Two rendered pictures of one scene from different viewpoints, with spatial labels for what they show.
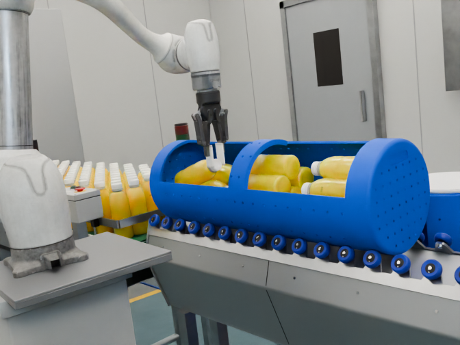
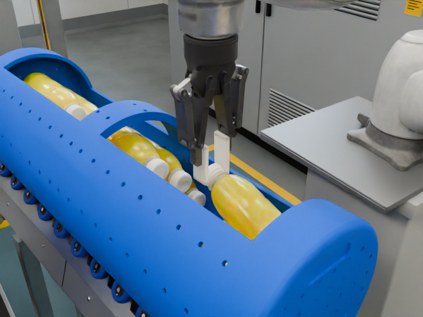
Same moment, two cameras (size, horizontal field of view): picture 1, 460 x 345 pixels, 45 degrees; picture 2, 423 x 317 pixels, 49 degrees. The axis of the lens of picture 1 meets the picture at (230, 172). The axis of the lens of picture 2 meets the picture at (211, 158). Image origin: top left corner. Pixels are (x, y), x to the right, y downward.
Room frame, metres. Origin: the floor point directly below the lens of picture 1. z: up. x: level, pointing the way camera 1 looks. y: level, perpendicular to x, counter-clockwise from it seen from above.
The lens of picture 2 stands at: (2.36, 0.04, 1.58)
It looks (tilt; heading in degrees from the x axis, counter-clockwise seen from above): 32 degrees down; 180
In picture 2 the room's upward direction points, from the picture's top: straight up
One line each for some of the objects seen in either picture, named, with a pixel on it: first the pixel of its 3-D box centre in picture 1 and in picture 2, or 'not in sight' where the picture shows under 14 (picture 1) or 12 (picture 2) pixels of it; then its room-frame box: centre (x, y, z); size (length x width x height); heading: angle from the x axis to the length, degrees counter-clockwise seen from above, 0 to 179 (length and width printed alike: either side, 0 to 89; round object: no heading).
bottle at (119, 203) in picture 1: (120, 213); not in sight; (1.98, 0.41, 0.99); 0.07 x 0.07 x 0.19
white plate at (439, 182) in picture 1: (448, 181); not in sight; (1.69, -0.67, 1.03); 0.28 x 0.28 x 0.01
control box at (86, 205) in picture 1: (75, 203); not in sight; (1.96, 0.56, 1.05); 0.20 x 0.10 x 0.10; 42
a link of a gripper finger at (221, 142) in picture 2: (209, 156); (221, 153); (1.71, 0.06, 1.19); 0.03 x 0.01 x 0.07; 41
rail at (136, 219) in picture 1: (164, 211); not in sight; (2.06, 0.26, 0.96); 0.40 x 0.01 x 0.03; 132
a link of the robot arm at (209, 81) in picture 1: (206, 81); (210, 11); (1.73, 0.04, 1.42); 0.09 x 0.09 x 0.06
